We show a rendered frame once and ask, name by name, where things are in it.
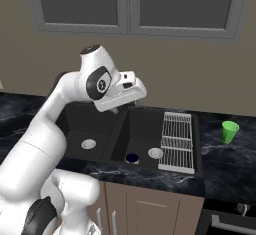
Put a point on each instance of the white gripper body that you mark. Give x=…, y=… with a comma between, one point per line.
x=121, y=96

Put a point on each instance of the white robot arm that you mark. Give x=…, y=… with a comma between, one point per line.
x=43, y=145

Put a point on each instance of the black double basin sink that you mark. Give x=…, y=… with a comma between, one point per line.
x=133, y=135

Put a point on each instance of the green cup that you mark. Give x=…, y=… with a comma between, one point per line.
x=229, y=130

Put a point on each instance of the dark blue bowl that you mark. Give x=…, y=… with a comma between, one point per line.
x=132, y=158

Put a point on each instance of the brown base cupboard door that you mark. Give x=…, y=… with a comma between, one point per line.
x=101, y=195
x=120, y=205

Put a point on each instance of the brown cupboard front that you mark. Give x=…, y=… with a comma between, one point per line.
x=156, y=219

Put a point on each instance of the silver oven knob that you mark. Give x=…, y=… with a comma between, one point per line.
x=243, y=209

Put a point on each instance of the black oven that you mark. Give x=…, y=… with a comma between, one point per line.
x=230, y=224

